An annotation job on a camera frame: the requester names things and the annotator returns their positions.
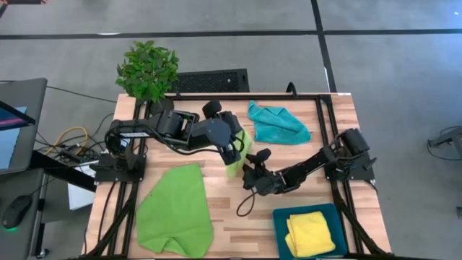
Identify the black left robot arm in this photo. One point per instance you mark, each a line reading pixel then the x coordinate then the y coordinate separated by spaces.
pixel 166 124

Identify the green potted plant black pot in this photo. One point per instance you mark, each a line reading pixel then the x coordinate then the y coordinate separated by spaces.
pixel 148 72

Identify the white paper sheet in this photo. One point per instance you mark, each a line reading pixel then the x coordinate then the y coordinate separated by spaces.
pixel 81 198

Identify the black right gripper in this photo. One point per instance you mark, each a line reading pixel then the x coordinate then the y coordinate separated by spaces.
pixel 263 180

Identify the teal microfiber towel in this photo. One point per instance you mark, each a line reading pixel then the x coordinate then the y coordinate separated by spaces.
pixel 278 126

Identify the grey stand base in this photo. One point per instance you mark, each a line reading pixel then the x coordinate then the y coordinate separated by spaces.
pixel 447 139

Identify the grey side desk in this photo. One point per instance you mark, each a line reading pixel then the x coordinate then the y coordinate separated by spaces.
pixel 21 90

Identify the black computer mouse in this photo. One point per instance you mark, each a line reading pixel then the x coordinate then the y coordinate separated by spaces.
pixel 16 211

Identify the yellow microfiber towel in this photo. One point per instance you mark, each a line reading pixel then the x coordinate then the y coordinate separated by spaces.
pixel 310 234

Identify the blue plastic tray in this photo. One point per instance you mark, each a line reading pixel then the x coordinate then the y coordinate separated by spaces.
pixel 279 220

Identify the black metal beam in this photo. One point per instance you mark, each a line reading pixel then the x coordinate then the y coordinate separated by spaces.
pixel 65 173

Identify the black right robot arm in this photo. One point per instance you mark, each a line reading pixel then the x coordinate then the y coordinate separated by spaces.
pixel 307 168

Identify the lime green microfiber towel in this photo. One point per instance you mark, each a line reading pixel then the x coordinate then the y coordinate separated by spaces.
pixel 246 144

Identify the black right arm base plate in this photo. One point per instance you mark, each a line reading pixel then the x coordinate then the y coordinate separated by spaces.
pixel 361 173

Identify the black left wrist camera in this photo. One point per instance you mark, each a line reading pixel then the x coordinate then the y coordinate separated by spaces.
pixel 231 155

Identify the black aluminium table frame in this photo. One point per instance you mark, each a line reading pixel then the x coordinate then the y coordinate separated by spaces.
pixel 234 97

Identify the desk caster wheel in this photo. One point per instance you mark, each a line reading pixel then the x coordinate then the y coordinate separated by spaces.
pixel 42 253

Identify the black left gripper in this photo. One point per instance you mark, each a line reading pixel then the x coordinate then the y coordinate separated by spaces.
pixel 211 133

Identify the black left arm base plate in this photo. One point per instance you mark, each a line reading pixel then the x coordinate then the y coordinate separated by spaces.
pixel 108 173

